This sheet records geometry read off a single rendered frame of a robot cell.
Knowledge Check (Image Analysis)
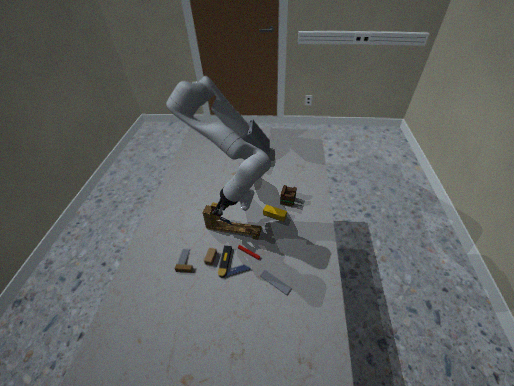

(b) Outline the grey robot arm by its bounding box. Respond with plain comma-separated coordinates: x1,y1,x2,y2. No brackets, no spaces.
166,76,271,211

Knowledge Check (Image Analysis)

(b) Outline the small tan wooden block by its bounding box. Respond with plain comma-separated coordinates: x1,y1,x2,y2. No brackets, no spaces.
204,247,217,266

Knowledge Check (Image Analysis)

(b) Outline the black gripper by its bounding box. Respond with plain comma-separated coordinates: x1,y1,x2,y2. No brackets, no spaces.
212,187,238,216

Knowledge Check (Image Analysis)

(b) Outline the red flat bar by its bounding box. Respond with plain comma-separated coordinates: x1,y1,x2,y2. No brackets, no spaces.
238,245,260,260

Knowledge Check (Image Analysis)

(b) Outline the yellow rectangular block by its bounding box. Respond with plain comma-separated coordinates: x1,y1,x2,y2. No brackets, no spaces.
263,205,287,222

